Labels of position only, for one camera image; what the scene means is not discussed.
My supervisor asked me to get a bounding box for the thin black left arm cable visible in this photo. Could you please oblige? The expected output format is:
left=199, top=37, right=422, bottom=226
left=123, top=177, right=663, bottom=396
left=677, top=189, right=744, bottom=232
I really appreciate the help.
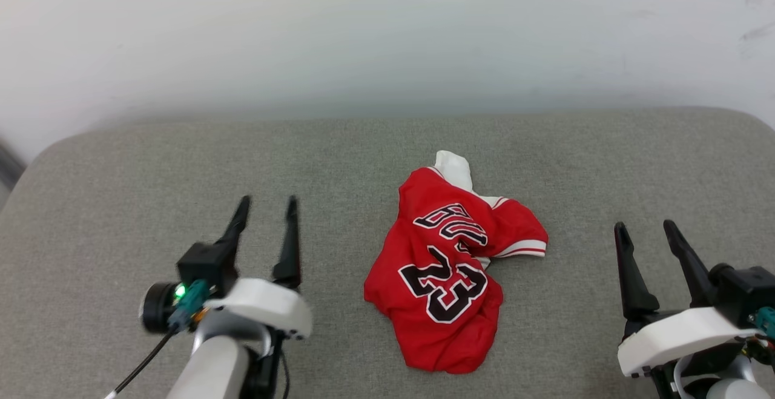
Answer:
left=104, top=326, right=180, bottom=399

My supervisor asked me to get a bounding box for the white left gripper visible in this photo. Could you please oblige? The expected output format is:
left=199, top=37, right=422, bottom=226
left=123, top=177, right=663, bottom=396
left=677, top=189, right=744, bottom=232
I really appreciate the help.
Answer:
left=205, top=196, right=313, bottom=340

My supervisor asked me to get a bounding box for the red basketball jersey number 23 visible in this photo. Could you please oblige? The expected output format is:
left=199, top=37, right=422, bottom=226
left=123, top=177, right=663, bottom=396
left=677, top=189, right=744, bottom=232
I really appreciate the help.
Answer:
left=363, top=150, right=549, bottom=375

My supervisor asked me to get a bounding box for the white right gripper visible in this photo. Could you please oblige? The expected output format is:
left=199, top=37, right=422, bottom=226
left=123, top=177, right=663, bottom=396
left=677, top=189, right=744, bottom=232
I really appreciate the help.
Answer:
left=614, top=220, right=759, bottom=379

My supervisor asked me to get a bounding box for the grey fabric sofa seat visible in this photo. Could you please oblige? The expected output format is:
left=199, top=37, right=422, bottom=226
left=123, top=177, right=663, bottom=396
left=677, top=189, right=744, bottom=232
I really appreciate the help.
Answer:
left=0, top=107, right=775, bottom=399

